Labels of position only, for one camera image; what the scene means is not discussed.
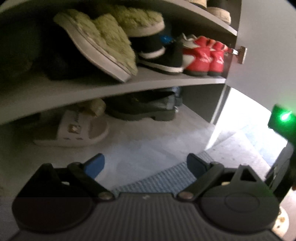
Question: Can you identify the black sneaker white sole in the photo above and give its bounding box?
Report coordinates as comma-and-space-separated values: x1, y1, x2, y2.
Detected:
136, 35, 184, 75

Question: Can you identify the grey shoe cabinet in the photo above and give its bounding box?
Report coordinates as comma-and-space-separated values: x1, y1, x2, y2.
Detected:
0, 0, 248, 149

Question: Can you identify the metal cabinet hinge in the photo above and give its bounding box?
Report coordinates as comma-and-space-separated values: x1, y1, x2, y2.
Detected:
230, 46, 247, 64

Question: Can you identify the black chunky shoe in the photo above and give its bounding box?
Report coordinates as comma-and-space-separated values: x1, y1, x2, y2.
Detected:
106, 90, 177, 121

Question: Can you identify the red sneaker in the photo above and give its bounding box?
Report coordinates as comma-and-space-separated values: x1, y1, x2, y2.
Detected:
181, 34, 213, 76
209, 40, 228, 77

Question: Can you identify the white cabinet door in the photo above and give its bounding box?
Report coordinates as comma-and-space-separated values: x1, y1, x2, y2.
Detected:
223, 0, 296, 116

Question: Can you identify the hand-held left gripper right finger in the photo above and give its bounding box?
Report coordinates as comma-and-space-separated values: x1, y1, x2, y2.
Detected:
177, 153, 265, 200

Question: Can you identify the white slide sandal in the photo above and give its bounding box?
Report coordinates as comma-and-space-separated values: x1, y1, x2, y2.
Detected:
33, 110, 109, 147

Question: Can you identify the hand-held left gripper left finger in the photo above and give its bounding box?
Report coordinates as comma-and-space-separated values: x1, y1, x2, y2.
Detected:
28, 153, 115, 201

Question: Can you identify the green fuzzy slipper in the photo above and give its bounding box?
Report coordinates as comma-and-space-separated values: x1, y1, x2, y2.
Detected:
53, 9, 139, 82
111, 6, 166, 37

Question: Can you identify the pale fuzzy slipper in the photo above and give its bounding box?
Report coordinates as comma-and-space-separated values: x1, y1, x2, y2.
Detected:
76, 98, 107, 117

